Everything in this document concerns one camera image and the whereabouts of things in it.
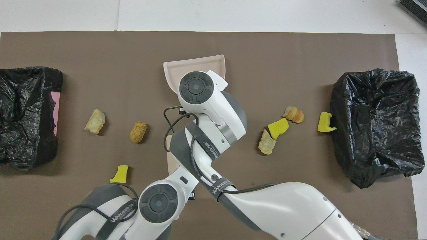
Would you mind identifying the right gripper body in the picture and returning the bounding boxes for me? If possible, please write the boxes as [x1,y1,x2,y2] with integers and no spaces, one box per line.
[206,69,229,91]

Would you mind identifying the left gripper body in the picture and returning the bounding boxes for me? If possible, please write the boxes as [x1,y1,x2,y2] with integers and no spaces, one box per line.
[166,166,201,201]

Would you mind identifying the beige hand brush black bristles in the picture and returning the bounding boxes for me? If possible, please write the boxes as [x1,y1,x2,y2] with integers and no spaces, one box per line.
[166,134,182,176]

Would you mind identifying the beige plastic dustpan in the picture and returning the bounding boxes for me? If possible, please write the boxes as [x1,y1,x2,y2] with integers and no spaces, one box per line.
[163,55,227,94]

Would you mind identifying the yellow sponge piece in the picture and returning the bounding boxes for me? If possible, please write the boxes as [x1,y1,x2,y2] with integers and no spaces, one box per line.
[268,117,290,140]
[110,165,129,184]
[317,112,337,133]

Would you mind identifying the brown bread roll toy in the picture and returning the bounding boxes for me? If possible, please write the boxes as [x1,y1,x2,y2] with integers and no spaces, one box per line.
[129,121,147,143]

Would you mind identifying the pale dumpling toy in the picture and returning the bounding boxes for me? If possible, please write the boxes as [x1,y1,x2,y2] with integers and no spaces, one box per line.
[258,129,277,155]

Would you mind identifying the orange striped croissant toy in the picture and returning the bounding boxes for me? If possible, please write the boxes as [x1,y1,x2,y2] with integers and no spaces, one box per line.
[282,106,305,124]

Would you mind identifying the pale croissant toy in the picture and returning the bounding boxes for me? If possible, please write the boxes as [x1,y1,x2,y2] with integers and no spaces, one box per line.
[84,109,106,135]

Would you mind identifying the black bag lined pink bin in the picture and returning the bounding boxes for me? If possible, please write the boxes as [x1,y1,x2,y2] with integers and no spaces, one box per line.
[0,66,64,171]

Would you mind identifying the brown paper table mat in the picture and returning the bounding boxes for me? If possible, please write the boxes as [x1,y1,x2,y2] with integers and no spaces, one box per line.
[0,31,419,240]

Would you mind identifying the dark ribbed box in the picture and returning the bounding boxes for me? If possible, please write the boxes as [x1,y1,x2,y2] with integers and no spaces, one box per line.
[399,0,427,20]

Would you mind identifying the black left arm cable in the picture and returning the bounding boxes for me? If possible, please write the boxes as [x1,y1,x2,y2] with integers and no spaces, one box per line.
[55,183,139,240]

